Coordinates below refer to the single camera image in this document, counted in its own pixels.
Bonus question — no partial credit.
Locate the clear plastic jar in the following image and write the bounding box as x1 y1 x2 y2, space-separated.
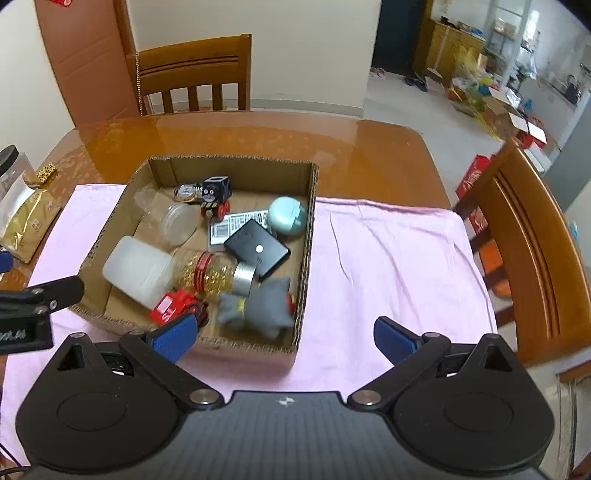
133 186 198 251

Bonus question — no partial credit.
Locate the wooden chair behind table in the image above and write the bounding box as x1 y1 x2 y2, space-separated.
126 33 252 116

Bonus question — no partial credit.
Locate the wooden chair on right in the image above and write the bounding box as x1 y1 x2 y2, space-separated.
452 138 591 368

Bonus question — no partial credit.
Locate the jar of yellow capsules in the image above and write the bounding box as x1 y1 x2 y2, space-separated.
172 248 257 304

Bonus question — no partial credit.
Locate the grey plush toy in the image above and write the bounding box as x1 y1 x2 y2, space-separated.
216 277 296 339

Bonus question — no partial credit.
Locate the light blue round case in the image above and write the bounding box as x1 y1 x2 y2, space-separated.
267 196 308 236

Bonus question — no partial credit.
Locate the red toy train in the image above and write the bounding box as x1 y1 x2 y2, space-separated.
149 289 208 328

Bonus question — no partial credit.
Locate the clear jar black lid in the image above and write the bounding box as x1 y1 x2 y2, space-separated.
0 144 37 199

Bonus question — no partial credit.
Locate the white plastic bottle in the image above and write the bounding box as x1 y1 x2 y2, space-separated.
102 236 174 310

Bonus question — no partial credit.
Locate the black blue toy train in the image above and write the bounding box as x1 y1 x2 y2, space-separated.
200 175 231 222

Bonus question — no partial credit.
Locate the pink towel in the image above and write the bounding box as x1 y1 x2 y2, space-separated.
0 183 498 418

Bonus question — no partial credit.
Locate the gold tissue pack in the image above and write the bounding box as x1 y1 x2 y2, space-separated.
1 168 61 264

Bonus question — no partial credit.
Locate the red box on floor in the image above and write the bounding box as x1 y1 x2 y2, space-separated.
456 155 495 200

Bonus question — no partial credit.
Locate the cardboard box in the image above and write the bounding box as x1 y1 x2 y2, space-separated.
75 155 318 370

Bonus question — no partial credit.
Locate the small round tin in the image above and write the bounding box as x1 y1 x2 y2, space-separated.
174 183 202 204

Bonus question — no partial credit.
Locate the black oval case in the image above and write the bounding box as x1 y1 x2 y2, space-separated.
224 219 290 280

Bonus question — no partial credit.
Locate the wooden door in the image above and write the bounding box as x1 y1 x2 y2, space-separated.
34 0 139 127

